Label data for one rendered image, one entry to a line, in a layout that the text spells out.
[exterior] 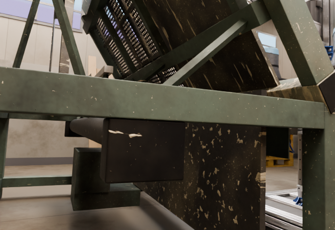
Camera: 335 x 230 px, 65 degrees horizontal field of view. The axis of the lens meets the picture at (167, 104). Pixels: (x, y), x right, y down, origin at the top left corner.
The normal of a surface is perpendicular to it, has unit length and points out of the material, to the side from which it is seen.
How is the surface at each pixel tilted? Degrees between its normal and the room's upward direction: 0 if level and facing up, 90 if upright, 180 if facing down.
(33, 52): 90
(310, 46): 90
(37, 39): 90
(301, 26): 90
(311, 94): 124
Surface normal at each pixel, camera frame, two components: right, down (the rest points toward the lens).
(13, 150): 0.49, -0.05
